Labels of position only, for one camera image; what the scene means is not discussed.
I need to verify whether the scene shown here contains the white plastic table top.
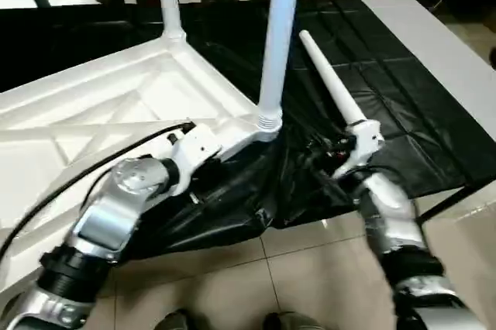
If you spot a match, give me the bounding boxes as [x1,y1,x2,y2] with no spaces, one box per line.
[0,36,284,294]

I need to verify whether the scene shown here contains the black work mat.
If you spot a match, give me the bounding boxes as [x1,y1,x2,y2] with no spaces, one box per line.
[0,0,496,260]

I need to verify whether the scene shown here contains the black left robot foot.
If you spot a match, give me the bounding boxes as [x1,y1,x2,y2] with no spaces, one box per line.
[155,311,196,330]

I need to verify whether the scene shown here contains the white flat board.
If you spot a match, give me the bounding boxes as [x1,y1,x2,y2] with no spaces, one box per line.
[360,0,496,143]

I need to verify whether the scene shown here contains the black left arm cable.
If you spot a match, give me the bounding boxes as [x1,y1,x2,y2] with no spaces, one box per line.
[0,120,196,263]

